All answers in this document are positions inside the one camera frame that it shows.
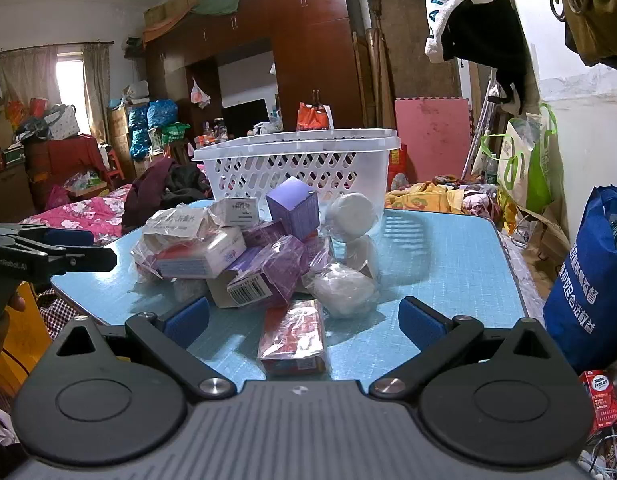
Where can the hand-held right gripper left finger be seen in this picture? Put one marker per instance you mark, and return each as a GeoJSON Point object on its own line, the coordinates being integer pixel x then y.
{"type": "Point", "coordinates": [188, 317]}

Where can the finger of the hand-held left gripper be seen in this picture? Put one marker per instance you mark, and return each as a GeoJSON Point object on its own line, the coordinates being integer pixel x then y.
{"type": "Point", "coordinates": [68, 238]}
{"type": "Point", "coordinates": [88, 260]}

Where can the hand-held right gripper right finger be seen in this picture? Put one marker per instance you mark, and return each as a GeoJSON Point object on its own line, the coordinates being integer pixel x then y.
{"type": "Point", "coordinates": [421, 320]}

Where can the red box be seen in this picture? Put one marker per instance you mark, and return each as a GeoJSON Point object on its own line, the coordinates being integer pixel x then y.
{"type": "Point", "coordinates": [293, 335]}

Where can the pink purple box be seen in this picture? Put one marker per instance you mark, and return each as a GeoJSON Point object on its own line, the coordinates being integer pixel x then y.
{"type": "Point", "coordinates": [268, 234]}

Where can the lavender cardboard box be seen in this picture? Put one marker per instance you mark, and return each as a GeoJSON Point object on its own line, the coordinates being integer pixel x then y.
{"type": "Point", "coordinates": [292, 210]}

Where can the white plastic basket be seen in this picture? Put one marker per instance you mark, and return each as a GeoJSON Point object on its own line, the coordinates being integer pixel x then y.
{"type": "Point", "coordinates": [298, 165]}

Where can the person's left hand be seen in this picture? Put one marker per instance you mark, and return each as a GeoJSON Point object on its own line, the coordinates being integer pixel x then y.
{"type": "Point", "coordinates": [17, 302]}

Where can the pink floral blanket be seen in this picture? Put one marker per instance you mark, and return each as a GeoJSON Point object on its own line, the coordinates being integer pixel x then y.
{"type": "Point", "coordinates": [78, 215]}

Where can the pink and white box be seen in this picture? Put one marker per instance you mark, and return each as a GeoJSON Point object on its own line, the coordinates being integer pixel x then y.
{"type": "Point", "coordinates": [203, 255]}

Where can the red covered cabinet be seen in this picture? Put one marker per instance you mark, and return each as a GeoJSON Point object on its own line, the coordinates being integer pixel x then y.
{"type": "Point", "coordinates": [63, 160]}

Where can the white wrapped round lump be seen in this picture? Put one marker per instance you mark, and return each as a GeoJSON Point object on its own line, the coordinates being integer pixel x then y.
{"type": "Point", "coordinates": [341, 290]}

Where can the beige wrapped container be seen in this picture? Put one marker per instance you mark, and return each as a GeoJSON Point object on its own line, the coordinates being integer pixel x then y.
{"type": "Point", "coordinates": [359, 255]}

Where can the white wrapped printed box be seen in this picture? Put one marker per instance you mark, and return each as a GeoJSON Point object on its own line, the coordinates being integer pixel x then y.
{"type": "Point", "coordinates": [173, 225]}

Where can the dark clothes pile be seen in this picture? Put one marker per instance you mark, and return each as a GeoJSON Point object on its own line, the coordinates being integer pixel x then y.
{"type": "Point", "coordinates": [158, 185]}

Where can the purple wrapped long box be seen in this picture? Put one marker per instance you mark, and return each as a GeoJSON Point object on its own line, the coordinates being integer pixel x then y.
{"type": "Point", "coordinates": [283, 265]}

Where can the small white labelled box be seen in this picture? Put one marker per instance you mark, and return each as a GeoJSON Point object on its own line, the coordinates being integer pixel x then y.
{"type": "Point", "coordinates": [241, 211]}

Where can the yellow orange blanket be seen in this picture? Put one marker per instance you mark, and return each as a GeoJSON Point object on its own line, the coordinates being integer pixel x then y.
{"type": "Point", "coordinates": [423, 197]}

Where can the purple wrapped small box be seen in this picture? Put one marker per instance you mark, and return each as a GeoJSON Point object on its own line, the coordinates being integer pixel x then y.
{"type": "Point", "coordinates": [317, 255]}

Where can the white round wrapped jar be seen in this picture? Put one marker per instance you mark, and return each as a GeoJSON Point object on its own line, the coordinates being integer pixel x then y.
{"type": "Point", "coordinates": [351, 215]}

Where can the blue printed bags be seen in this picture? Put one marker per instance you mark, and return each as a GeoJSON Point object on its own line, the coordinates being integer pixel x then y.
{"type": "Point", "coordinates": [153, 120]}

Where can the red package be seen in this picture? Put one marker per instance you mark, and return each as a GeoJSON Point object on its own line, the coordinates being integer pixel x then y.
{"type": "Point", "coordinates": [399, 170]}

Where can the beige curtain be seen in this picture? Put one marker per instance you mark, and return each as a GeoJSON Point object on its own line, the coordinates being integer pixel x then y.
{"type": "Point", "coordinates": [23, 77]}
{"type": "Point", "coordinates": [97, 85]}

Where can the blue tote bag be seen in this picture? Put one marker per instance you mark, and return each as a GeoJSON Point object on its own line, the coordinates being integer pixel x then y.
{"type": "Point", "coordinates": [583, 285]}

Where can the green and white shopping bag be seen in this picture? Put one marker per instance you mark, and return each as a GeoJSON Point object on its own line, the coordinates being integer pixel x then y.
{"type": "Point", "coordinates": [518, 165]}

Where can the pink foam mat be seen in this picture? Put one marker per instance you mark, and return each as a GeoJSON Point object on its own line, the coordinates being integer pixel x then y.
{"type": "Point", "coordinates": [428, 135]}

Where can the white hanging plastic bag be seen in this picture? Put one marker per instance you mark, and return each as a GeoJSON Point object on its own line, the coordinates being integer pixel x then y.
{"type": "Point", "coordinates": [199, 92]}

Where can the small red carton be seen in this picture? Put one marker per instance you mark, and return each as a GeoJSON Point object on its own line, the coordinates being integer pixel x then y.
{"type": "Point", "coordinates": [600, 400]}

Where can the metal folding rack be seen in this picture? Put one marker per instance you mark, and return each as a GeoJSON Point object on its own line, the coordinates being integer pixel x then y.
{"type": "Point", "coordinates": [481, 125]}

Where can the black television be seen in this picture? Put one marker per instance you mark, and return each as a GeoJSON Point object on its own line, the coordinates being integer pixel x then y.
{"type": "Point", "coordinates": [246, 117]}

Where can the orange bag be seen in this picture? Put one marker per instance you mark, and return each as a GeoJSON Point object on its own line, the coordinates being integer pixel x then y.
{"type": "Point", "coordinates": [313, 117]}

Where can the white and black hanging garment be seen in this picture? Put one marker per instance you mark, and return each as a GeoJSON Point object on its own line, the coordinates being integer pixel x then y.
{"type": "Point", "coordinates": [468, 35]}

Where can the brown wooden wardrobe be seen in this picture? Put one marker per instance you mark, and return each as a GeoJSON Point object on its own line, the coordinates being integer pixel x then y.
{"type": "Point", "coordinates": [313, 50]}

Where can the brown hanging bag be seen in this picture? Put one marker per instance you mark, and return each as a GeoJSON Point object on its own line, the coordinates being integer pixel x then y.
{"type": "Point", "coordinates": [598, 10]}

